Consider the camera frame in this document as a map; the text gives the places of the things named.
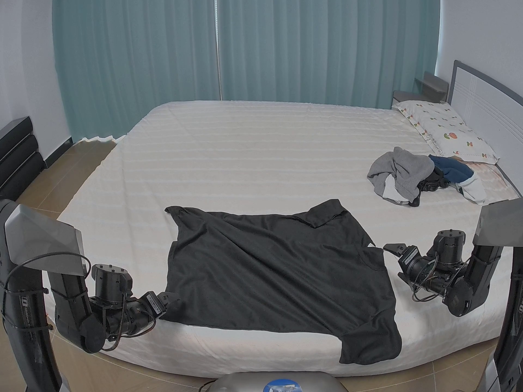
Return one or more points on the black chest of drawers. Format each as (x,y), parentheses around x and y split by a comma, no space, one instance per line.
(18,155)

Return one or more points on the bed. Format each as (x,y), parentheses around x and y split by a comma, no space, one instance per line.
(253,153)

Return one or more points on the pile of clothes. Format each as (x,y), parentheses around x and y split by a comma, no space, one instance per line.
(404,170)

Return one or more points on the black T-shirt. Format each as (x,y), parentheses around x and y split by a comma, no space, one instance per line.
(278,272)

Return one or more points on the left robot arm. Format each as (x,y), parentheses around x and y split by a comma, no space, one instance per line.
(45,239)

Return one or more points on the grey bedside table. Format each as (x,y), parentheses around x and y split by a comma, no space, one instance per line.
(425,90)

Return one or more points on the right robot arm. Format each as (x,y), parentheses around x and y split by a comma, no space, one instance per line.
(498,227)

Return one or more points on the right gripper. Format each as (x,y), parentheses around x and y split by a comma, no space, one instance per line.
(421,270)

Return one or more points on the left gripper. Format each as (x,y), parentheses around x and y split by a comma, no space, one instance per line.
(143,315)

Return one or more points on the white printed pillow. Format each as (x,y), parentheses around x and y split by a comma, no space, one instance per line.
(449,131)

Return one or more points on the blue-green curtain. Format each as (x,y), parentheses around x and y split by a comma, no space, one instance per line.
(139,47)
(327,35)

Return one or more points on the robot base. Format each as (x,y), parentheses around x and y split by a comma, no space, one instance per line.
(273,383)

